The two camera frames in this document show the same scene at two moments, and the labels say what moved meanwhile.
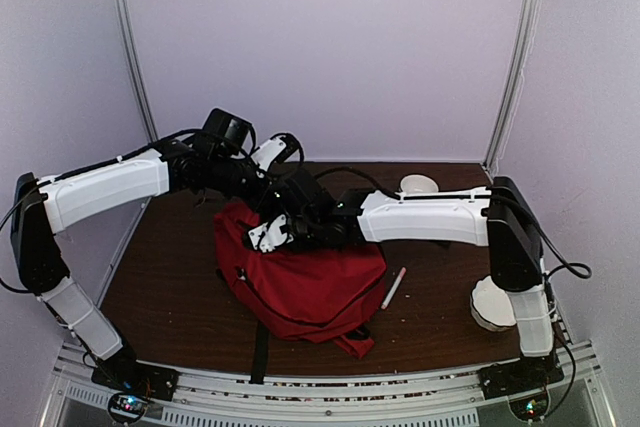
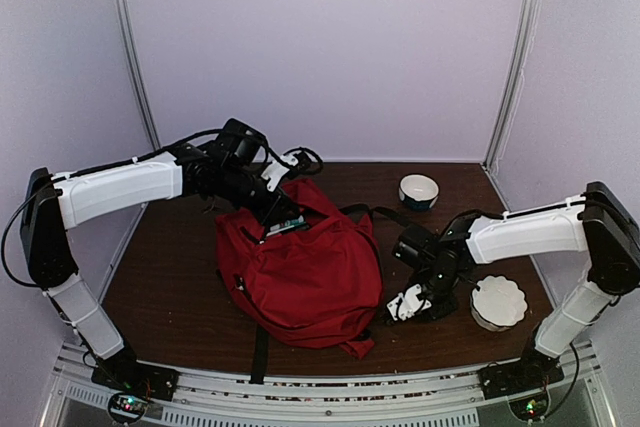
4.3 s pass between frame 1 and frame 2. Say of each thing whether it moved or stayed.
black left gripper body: stayed
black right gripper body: moved
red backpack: stayed
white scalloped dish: stayed
